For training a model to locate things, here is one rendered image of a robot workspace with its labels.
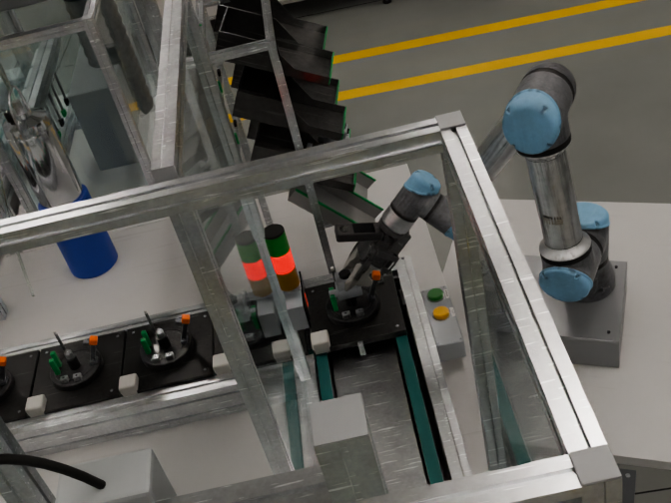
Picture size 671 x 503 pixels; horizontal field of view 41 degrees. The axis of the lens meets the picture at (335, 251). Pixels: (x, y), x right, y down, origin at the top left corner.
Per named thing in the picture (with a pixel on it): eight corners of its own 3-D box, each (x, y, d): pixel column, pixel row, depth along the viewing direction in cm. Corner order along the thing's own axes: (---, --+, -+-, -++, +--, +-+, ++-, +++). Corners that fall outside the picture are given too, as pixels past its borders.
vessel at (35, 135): (87, 179, 279) (37, 72, 255) (82, 205, 268) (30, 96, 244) (43, 189, 280) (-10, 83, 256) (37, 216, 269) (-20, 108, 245)
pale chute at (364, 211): (374, 219, 258) (383, 209, 256) (373, 248, 248) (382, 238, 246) (292, 172, 249) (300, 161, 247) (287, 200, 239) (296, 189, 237)
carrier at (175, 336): (214, 314, 246) (200, 280, 238) (215, 378, 228) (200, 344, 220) (129, 334, 247) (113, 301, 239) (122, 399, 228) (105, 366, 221)
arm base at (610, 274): (618, 265, 229) (619, 236, 223) (610, 306, 219) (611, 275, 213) (558, 259, 235) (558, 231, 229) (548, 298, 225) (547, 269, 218)
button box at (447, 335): (448, 300, 239) (445, 283, 235) (466, 356, 223) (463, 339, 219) (422, 306, 239) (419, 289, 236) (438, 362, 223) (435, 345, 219)
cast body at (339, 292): (360, 283, 232) (354, 263, 228) (362, 294, 229) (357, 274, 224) (329, 291, 233) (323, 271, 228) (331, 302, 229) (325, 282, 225)
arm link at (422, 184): (441, 195, 208) (411, 174, 208) (415, 229, 213) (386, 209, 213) (447, 183, 215) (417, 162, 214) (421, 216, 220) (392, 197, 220)
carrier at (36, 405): (127, 334, 247) (111, 301, 239) (121, 399, 228) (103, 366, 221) (43, 353, 248) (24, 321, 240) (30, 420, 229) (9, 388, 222)
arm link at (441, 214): (486, 205, 216) (449, 179, 216) (472, 234, 209) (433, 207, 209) (470, 223, 222) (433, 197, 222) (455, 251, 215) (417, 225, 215)
